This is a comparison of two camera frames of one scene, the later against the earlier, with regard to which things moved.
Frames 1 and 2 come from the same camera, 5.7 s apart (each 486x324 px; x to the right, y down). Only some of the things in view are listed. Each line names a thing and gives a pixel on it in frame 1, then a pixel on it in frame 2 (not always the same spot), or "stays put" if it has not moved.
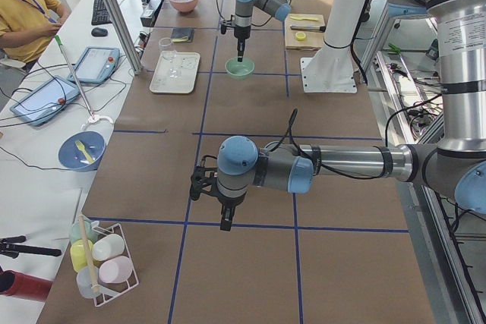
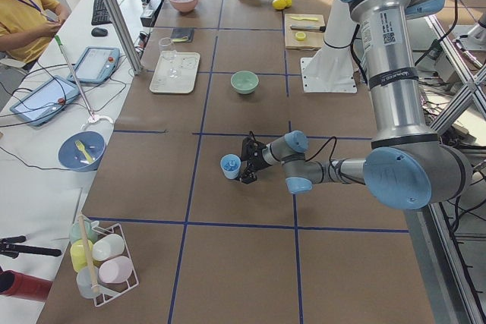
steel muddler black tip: [309, 28] stays put
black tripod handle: [8, 246] stays put
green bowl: [240, 70] → [244, 82]
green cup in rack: [82, 229] stays put
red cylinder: [16, 284] stays put
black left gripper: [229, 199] → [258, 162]
